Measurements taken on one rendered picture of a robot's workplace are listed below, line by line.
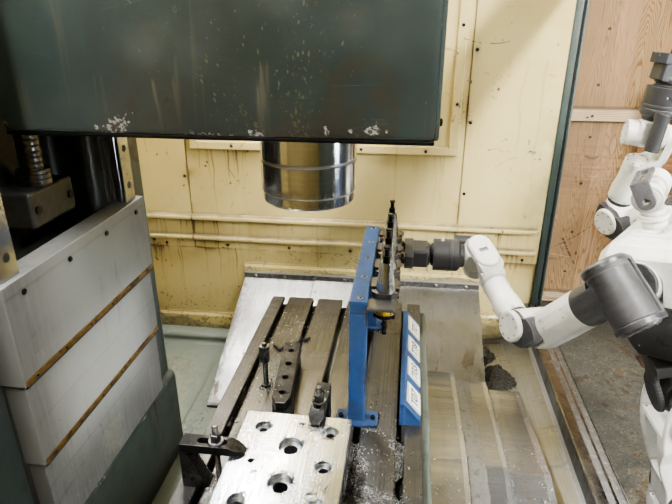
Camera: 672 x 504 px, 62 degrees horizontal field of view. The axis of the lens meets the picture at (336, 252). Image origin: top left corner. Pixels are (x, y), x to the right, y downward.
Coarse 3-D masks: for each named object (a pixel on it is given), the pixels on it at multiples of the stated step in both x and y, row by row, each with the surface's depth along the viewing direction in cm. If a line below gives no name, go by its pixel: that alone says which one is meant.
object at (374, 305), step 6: (372, 300) 122; (378, 300) 122; (384, 300) 122; (390, 300) 122; (366, 306) 119; (372, 306) 119; (378, 306) 119; (384, 306) 119; (390, 306) 119; (396, 306) 120; (384, 312) 118; (390, 312) 118
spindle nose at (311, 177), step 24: (264, 144) 88; (288, 144) 85; (312, 144) 84; (336, 144) 86; (264, 168) 90; (288, 168) 86; (312, 168) 86; (336, 168) 87; (264, 192) 93; (288, 192) 88; (312, 192) 87; (336, 192) 89
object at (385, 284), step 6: (384, 264) 121; (390, 264) 122; (384, 270) 122; (390, 270) 122; (378, 276) 123; (384, 276) 122; (390, 276) 122; (378, 282) 123; (384, 282) 122; (390, 282) 123; (378, 288) 123; (384, 288) 123; (390, 288) 123
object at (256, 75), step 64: (0, 0) 77; (64, 0) 76; (128, 0) 75; (192, 0) 74; (256, 0) 73; (320, 0) 72; (384, 0) 71; (448, 0) 71; (0, 64) 81; (64, 64) 80; (128, 64) 79; (192, 64) 77; (256, 64) 76; (320, 64) 75; (384, 64) 74; (64, 128) 84; (128, 128) 82; (192, 128) 81; (256, 128) 80; (320, 128) 79; (384, 128) 77
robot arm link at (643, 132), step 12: (648, 108) 139; (660, 108) 138; (636, 120) 143; (648, 120) 141; (660, 120) 136; (624, 132) 145; (636, 132) 142; (648, 132) 141; (660, 132) 137; (636, 144) 144; (648, 144) 140; (660, 144) 139
